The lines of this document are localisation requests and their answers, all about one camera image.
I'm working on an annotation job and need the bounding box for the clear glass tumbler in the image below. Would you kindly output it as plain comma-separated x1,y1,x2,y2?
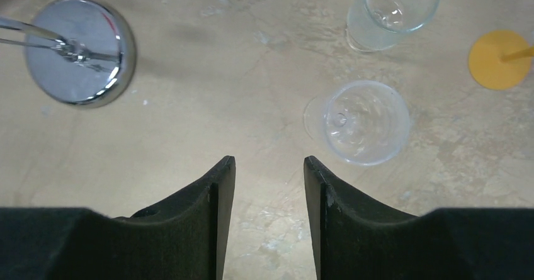
345,0,440,52

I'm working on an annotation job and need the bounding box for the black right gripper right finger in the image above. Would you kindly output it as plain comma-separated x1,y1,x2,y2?
304,156,533,279

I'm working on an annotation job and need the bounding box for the chrome wine glass rack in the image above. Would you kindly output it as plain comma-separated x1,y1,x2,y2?
1,0,137,108

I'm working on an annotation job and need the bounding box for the clear wine glass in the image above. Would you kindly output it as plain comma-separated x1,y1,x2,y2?
303,80,411,166

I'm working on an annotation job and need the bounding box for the yellow wine glass near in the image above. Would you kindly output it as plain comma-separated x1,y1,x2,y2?
468,30,533,90

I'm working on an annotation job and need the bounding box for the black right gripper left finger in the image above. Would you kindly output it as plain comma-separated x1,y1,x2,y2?
1,156,236,279

